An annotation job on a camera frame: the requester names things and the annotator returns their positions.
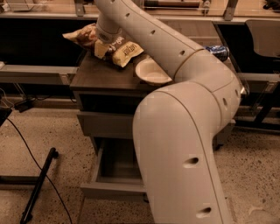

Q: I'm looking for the grey bottom drawer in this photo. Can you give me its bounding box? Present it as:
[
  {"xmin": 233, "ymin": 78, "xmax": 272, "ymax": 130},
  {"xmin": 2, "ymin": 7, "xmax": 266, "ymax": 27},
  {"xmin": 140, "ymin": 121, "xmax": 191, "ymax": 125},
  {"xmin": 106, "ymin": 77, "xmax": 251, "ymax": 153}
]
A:
[{"xmin": 80, "ymin": 138, "xmax": 149, "ymax": 203}]

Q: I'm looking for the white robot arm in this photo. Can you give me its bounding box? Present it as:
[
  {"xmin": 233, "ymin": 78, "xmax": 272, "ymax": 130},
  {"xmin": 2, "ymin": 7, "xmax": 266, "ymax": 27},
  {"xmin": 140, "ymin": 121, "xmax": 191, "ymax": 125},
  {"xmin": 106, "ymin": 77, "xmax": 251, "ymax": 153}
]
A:
[{"xmin": 95, "ymin": 0, "xmax": 242, "ymax": 224}]

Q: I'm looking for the blue soda can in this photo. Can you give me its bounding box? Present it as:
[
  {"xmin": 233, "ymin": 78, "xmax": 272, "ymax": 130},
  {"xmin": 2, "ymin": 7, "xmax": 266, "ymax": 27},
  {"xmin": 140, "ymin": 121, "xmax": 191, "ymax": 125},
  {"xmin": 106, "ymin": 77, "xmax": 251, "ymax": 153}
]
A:
[{"xmin": 205, "ymin": 45, "xmax": 229, "ymax": 62}]

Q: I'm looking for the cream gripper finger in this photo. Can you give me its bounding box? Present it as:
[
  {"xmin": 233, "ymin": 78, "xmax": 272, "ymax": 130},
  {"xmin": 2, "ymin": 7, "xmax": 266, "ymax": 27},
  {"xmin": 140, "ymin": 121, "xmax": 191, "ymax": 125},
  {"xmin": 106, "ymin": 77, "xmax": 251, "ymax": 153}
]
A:
[{"xmin": 94, "ymin": 39, "xmax": 109, "ymax": 59}]

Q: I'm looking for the grey side table left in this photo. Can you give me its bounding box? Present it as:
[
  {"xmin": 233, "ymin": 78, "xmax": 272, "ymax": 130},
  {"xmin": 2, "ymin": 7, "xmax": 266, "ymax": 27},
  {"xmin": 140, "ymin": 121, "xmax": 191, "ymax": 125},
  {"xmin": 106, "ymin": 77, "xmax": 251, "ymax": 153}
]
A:
[{"xmin": 0, "ymin": 61, "xmax": 78, "ymax": 85}]

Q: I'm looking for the brown chip bag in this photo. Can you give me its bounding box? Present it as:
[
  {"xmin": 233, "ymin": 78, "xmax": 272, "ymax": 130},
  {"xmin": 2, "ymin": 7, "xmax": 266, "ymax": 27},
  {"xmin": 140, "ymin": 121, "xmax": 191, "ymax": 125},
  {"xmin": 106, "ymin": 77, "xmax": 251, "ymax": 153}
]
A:
[{"xmin": 63, "ymin": 23, "xmax": 144, "ymax": 67}]

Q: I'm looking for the white paper bowl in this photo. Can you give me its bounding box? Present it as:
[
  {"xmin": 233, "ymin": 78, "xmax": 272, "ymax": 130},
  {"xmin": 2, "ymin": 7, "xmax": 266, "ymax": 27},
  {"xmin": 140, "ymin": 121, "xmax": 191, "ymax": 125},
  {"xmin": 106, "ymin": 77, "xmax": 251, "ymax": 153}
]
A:
[{"xmin": 135, "ymin": 58, "xmax": 172, "ymax": 86}]

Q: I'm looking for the black stand leg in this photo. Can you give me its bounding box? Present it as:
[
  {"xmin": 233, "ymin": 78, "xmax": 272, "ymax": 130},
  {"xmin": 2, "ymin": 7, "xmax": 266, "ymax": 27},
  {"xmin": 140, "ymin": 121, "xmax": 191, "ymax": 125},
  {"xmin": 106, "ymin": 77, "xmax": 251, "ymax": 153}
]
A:
[{"xmin": 20, "ymin": 148, "xmax": 59, "ymax": 224}]

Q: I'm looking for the grey drawer cabinet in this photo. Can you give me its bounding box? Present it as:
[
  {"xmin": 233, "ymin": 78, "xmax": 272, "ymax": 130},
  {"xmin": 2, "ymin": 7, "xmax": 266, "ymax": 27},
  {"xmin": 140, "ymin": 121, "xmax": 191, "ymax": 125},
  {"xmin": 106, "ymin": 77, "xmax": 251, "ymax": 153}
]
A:
[{"xmin": 69, "ymin": 18, "xmax": 247, "ymax": 152}]

